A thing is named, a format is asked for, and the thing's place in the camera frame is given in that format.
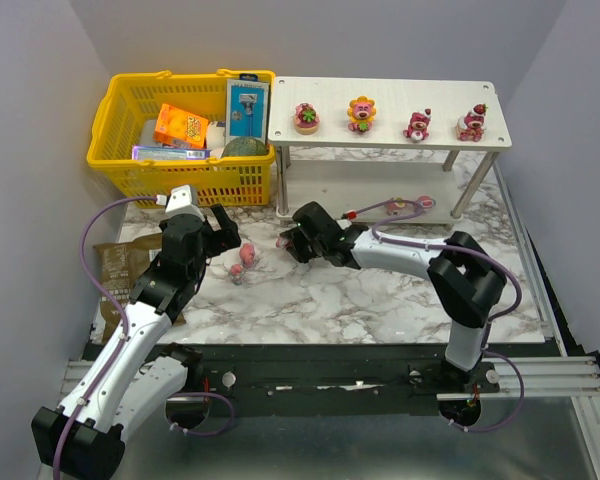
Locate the pink bear yellow-hat toy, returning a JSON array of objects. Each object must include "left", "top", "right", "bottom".
[{"left": 385, "top": 197, "right": 409, "bottom": 216}]

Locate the yellow plastic basket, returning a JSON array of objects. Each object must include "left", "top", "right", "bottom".
[{"left": 86, "top": 69, "right": 276, "bottom": 206}]

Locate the pink bear white-hat toy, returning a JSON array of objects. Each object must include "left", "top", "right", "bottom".
[{"left": 403, "top": 108, "right": 432, "bottom": 143}]

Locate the pink bear sunflower toy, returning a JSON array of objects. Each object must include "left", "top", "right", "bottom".
[{"left": 347, "top": 96, "right": 376, "bottom": 134}]

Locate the blue razor package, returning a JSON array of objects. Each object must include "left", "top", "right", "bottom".
[{"left": 225, "top": 79, "right": 269, "bottom": 143}]

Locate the white two-tier shelf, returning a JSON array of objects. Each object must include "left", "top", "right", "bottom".
[{"left": 268, "top": 76, "right": 512, "bottom": 226}]

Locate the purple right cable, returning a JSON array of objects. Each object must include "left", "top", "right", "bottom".
[{"left": 352, "top": 199, "right": 526, "bottom": 434}]

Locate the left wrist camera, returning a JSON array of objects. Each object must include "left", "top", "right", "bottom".
[{"left": 156, "top": 185, "right": 204, "bottom": 219}]

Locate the green melon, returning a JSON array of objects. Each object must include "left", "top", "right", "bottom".
[{"left": 222, "top": 137, "right": 268, "bottom": 157}]

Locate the purple flat box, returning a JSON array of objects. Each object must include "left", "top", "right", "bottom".
[{"left": 131, "top": 145, "right": 212, "bottom": 161}]

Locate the pink bear cake toy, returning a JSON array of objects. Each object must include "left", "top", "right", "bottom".
[{"left": 293, "top": 103, "right": 320, "bottom": 135}]

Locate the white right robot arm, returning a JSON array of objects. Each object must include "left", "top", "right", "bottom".
[{"left": 277, "top": 201, "right": 507, "bottom": 374}]

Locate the pink bear shell toy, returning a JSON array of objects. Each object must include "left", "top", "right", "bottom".
[{"left": 276, "top": 237, "right": 290, "bottom": 249}]

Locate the orange snack box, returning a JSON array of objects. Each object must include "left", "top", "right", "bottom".
[{"left": 153, "top": 103, "right": 210, "bottom": 149}]

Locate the pink bear strawberry toy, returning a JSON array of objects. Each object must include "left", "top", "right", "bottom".
[{"left": 455, "top": 103, "right": 488, "bottom": 142}]

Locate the brown paper bag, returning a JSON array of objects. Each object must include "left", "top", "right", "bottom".
[{"left": 94, "top": 233, "right": 161, "bottom": 342}]

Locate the purple cable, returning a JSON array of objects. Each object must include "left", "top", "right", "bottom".
[
  {"left": 52, "top": 195, "right": 165, "bottom": 480},
  {"left": 352, "top": 199, "right": 526, "bottom": 434}
]

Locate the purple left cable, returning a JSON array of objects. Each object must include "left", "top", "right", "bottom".
[{"left": 52, "top": 195, "right": 165, "bottom": 480}]

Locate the pink bear flower-wreath toy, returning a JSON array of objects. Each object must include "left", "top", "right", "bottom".
[{"left": 229, "top": 264, "right": 245, "bottom": 285}]

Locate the white item in basket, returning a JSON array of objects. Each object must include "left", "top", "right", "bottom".
[{"left": 205, "top": 121, "right": 226, "bottom": 150}]

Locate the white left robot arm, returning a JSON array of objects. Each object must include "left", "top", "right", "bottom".
[{"left": 31, "top": 197, "right": 241, "bottom": 479}]

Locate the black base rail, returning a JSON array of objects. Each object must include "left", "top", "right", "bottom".
[{"left": 129, "top": 342, "right": 536, "bottom": 419}]

